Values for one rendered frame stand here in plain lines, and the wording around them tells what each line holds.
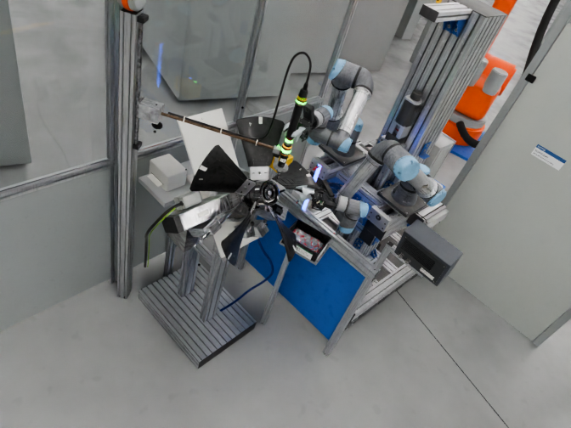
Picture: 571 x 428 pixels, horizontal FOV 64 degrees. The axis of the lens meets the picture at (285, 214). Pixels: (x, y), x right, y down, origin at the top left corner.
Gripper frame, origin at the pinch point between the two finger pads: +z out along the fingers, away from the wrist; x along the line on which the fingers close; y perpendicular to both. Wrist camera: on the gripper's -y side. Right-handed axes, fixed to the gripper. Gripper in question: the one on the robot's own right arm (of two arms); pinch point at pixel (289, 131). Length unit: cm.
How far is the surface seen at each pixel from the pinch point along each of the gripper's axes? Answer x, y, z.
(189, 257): 34, 104, 10
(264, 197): -3.2, 29.3, 11.8
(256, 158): 11.1, 20.4, 2.4
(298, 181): -5.8, 31.9, -14.8
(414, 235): -66, 27, -21
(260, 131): 16.0, 10.6, -3.9
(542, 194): -119, 46, -163
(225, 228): 11, 57, 16
